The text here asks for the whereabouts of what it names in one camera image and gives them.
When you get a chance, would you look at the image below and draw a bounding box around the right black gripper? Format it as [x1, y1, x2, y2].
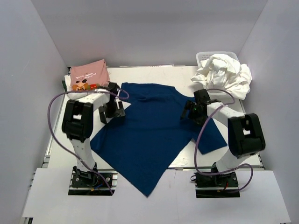
[180, 100, 206, 127]

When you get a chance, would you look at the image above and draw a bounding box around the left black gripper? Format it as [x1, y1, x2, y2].
[99, 100, 125, 124]

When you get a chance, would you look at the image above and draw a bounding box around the blue t-shirt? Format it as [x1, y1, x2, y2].
[91, 83, 226, 196]

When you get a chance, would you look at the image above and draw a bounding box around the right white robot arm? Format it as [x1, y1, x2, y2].
[180, 89, 266, 186]

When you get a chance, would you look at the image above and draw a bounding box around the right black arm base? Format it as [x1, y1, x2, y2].
[190, 172, 240, 198]

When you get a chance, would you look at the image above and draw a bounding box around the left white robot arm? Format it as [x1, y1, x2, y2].
[62, 83, 125, 186]

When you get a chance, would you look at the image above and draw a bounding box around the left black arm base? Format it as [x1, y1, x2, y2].
[68, 170, 118, 196]

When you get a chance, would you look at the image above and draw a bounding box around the crumpled white t-shirts pile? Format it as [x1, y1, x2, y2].
[191, 53, 252, 100]

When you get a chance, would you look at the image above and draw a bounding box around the folded pink t-shirt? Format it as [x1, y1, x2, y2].
[70, 59, 110, 91]

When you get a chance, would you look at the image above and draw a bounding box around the white plastic basket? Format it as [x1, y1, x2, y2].
[196, 51, 239, 67]

